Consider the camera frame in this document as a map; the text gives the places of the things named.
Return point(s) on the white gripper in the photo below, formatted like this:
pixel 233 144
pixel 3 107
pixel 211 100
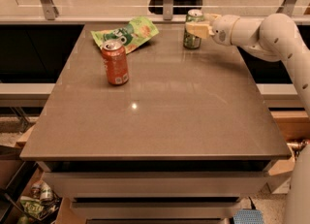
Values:
pixel 223 29

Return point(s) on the green soda can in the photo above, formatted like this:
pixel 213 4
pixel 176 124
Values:
pixel 191 41

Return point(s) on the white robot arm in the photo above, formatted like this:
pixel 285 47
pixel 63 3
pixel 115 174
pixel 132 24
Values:
pixel 273 38

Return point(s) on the orange soda can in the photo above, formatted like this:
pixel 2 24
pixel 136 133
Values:
pixel 115 61

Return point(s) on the green snack bag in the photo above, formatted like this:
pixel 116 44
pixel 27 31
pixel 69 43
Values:
pixel 137 32

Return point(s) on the cardboard box right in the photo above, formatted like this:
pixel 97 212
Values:
pixel 295 128

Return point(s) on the cardboard box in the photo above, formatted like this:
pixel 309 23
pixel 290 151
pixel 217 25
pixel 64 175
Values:
pixel 295 128
pixel 23 189

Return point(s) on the grey drawer cabinet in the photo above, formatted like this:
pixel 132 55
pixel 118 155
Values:
pixel 155 191

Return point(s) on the blue perforated pad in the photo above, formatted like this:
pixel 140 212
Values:
pixel 248 216

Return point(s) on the crushed cans in left box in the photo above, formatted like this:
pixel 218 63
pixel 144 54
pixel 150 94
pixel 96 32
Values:
pixel 42 192

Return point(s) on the cardboard box left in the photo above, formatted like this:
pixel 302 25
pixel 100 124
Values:
pixel 23 189

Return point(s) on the green bag in left box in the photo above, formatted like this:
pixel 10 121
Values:
pixel 34 207

